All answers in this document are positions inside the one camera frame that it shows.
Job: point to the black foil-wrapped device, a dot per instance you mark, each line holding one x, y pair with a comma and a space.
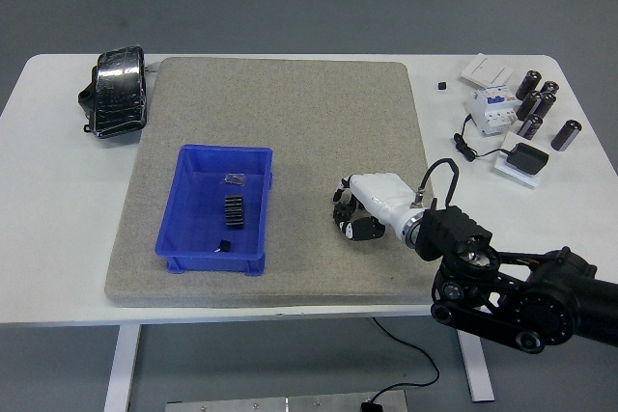
118, 93

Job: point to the white circuit breaker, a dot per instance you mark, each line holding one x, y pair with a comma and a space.
492, 108

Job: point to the metal floor plate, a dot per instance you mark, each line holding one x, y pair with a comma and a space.
289, 404

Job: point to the grey-brown mat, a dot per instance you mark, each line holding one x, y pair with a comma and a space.
289, 108

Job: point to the white table leg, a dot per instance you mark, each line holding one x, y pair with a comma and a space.
120, 368
480, 373

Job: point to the small black cube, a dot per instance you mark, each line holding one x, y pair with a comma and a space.
441, 85

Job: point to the small clear plastic bag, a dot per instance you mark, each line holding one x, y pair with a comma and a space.
234, 179

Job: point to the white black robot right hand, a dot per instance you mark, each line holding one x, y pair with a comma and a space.
381, 192

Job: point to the small black gear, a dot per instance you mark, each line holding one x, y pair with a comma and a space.
342, 213

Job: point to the black power adapter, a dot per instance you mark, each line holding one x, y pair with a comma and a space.
528, 158

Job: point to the white wall switch panel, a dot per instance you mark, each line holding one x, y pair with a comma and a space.
485, 69

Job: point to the blue plastic box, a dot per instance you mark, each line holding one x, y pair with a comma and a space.
193, 219

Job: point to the large black gear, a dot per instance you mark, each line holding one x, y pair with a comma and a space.
234, 210

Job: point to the black cylindrical capacitor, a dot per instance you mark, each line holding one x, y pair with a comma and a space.
527, 105
530, 126
566, 134
545, 104
527, 85
549, 88

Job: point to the white flat block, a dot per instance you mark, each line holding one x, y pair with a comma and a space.
519, 178

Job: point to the black floor plug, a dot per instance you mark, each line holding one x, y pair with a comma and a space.
371, 406

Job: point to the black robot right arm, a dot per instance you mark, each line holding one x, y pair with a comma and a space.
531, 296

